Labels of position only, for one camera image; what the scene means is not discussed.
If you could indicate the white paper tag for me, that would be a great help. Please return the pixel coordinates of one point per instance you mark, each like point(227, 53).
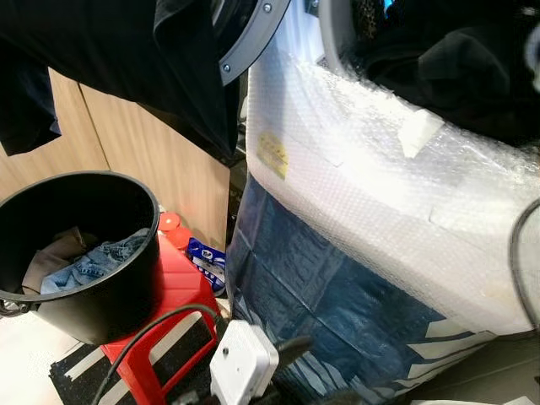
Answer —
point(418, 131)

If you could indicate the blue patterned washer cover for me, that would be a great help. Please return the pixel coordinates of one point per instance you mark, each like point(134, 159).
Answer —
point(337, 312)

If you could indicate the orange bottle cap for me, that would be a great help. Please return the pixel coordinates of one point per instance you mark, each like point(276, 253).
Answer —
point(169, 222)
point(179, 238)

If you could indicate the black white striped mat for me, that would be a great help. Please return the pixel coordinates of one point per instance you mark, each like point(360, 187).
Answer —
point(76, 375)

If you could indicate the wooden cabinet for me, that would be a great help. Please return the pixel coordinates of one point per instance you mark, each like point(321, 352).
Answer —
point(152, 160)

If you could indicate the black plastic bucket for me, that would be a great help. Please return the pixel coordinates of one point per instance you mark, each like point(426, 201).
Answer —
point(110, 295)

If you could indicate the blue white package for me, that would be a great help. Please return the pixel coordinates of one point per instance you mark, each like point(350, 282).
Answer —
point(207, 257)

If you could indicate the black cloth garment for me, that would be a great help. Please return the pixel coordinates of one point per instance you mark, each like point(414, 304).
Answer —
point(456, 67)

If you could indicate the yellow washer sticker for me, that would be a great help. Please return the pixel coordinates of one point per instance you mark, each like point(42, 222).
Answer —
point(272, 154)

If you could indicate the red plastic stool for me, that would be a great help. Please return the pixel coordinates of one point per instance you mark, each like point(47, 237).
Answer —
point(181, 278)

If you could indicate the blue denim cloth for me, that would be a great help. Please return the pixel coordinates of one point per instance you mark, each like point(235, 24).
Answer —
point(93, 261)

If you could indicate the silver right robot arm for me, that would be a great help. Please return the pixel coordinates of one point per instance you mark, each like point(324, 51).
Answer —
point(533, 51)

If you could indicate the black hanging garment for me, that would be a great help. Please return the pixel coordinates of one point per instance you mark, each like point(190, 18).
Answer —
point(101, 42)

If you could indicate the beige cloth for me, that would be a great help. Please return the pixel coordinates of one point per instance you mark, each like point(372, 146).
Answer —
point(51, 253)

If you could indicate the bubble-wrapped white washing machine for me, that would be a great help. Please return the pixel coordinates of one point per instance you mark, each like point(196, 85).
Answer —
point(380, 194)

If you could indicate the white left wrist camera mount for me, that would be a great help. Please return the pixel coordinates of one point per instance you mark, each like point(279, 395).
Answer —
point(243, 363)

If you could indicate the grey washer door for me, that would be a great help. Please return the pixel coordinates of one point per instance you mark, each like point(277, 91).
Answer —
point(253, 42)

